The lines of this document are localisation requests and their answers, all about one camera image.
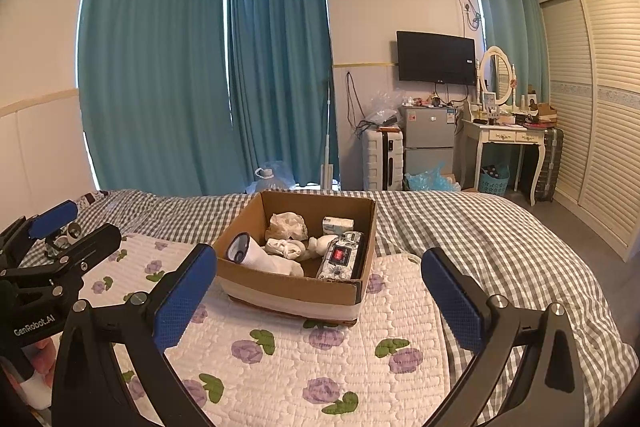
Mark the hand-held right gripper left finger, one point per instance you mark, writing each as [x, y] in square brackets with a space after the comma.
[185, 302]

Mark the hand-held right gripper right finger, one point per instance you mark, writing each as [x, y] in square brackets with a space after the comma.
[452, 307]

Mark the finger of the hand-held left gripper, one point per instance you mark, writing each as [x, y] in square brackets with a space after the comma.
[52, 214]
[92, 247]

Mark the white sock with blue cuff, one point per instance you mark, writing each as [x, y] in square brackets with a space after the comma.
[260, 257]

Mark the brown cardboard box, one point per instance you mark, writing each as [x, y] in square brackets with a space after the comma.
[295, 292]

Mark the floral tissue pack red label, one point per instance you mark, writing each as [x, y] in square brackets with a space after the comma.
[340, 257]

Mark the cream cloth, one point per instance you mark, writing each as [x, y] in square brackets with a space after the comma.
[287, 224]

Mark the small tissue packet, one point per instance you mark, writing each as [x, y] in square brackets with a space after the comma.
[337, 224]

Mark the person's left hand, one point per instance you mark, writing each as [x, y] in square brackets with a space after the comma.
[42, 357]

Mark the black and white cloth item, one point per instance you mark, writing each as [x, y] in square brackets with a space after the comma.
[75, 234]

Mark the beige patterned pillow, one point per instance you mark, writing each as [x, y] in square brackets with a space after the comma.
[95, 198]

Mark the white floral quilted mat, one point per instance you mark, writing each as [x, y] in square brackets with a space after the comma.
[280, 357]

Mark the blue plastic bag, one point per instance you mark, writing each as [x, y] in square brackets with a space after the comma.
[430, 179]

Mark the teal plastic basket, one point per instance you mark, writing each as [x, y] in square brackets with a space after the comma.
[494, 181]

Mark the clear water jug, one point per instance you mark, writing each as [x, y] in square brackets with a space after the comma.
[272, 179]

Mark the grey mini fridge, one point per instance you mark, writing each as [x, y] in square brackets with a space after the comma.
[427, 142]

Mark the white suitcase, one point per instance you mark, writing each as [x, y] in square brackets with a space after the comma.
[377, 157]

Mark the dark suitcase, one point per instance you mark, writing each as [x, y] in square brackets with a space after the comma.
[547, 162]

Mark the wide teal curtain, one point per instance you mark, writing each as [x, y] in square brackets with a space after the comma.
[150, 67]

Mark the white dressing table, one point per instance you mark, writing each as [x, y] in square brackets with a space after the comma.
[505, 136]

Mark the clutter on fridge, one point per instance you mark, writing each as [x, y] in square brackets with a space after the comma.
[430, 101]

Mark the dressing table clutter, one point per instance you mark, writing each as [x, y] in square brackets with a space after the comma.
[530, 112]

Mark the clear plastic bag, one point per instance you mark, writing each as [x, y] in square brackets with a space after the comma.
[385, 107]

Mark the white oval vanity mirror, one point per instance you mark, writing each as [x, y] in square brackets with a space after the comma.
[497, 72]

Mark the cream louvred wardrobe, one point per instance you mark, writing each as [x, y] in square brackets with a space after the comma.
[595, 107]

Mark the teal corner curtain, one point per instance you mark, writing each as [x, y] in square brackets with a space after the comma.
[280, 72]

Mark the narrow teal curtain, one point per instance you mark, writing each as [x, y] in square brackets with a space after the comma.
[515, 17]

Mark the white photo frame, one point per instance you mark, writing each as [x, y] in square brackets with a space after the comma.
[489, 100]

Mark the black wall television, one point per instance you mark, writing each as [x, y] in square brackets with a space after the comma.
[435, 57]

